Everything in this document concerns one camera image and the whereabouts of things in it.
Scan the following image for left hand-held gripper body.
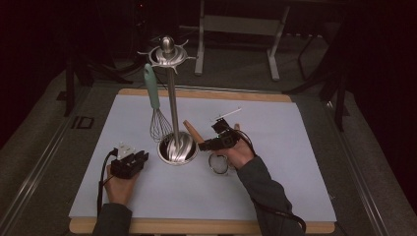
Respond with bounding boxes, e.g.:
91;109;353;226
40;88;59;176
110;142;147;180

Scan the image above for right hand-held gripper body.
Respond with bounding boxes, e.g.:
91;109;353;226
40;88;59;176
210;107;245;151

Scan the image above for steel utensil rack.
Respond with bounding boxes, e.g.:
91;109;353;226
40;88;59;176
137;34;200;166

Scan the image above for teal handled whisk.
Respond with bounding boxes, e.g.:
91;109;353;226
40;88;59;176
143;63;174;145

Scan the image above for person's right hand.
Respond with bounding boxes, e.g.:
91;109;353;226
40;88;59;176
225;139;257;170

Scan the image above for person's left hand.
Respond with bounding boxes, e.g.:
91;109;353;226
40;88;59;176
104;173;141;206

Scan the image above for white table mat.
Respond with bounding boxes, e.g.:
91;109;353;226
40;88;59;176
68;93;337;223

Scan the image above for black metal stand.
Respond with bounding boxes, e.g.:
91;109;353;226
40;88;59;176
63;48;132;117
283;32;350;132

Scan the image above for white metal stand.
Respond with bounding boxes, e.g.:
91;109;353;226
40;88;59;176
179;0;291;82

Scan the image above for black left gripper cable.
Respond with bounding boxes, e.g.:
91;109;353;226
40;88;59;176
96;147;119;217

